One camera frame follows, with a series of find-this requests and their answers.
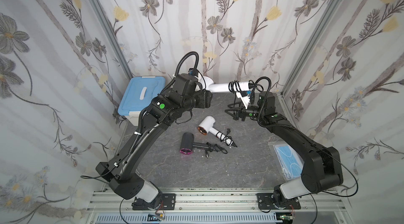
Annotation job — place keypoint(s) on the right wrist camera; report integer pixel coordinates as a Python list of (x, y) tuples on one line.
[(247, 97)]

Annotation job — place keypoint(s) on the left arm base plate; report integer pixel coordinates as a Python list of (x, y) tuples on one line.
[(164, 201)]

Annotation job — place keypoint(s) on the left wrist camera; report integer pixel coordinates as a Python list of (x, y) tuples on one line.
[(185, 84)]

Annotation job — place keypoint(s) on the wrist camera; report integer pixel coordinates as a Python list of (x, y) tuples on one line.
[(185, 84), (247, 97)]

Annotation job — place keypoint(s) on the blue lid storage box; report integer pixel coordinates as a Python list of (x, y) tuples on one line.
[(138, 95)]

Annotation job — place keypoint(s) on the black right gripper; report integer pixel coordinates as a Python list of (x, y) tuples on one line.
[(241, 112)]

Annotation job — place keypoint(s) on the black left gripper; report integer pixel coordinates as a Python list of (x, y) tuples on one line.
[(205, 98)]

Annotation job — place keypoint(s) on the white hair dryer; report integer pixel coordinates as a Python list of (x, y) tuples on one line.
[(207, 126), (231, 87)]

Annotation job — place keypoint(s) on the aluminium rail frame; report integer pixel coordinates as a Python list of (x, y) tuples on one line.
[(315, 209)]

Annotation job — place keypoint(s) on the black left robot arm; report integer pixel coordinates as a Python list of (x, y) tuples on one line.
[(120, 172)]

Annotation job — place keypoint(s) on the blue face mask pack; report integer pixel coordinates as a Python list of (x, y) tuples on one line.
[(287, 160)]

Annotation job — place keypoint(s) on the white vented cable duct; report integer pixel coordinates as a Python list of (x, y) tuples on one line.
[(188, 218)]

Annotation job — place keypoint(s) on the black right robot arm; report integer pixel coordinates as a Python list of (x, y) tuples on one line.
[(322, 168)]

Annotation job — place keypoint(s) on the dark grey pink hair dryer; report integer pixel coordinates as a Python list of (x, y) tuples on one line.
[(188, 144)]

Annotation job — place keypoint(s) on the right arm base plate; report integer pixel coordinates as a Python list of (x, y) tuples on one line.
[(268, 200)]

